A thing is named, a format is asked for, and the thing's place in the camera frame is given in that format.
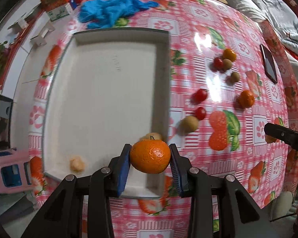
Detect large orange mandarin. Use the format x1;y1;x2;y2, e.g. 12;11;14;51
129;140;170;174

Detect red cherry tomato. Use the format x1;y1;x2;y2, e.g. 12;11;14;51
192;89;208;104
194;106;206;121

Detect small kiwi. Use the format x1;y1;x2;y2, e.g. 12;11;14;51
229;71;240;83
222;59;232;71

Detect peeled mandarin piece left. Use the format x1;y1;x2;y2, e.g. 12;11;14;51
69;155;85;173

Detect brown kiwi near tray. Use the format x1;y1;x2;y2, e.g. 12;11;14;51
180;115;199;134

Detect black smartphone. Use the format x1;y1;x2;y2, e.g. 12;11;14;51
260;44;278;84

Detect white rectangular tray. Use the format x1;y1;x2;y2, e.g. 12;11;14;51
42;27;171;199

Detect pink plastic stool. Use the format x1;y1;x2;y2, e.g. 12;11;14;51
0;149;34;195

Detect small kiwi in cluster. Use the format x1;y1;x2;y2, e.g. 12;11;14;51
222;59;232;71

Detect small orange in cluster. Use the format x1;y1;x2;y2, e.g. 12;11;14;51
222;48;237;62

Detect grey blanket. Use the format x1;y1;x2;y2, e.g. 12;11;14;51
227;0;298;55

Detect blue rubber gloves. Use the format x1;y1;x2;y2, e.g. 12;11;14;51
78;0;159;29

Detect green white carton box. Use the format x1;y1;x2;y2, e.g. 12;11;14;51
47;4;72;22

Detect peeled fruit by tray wall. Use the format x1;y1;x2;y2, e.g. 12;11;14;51
139;132;163;140

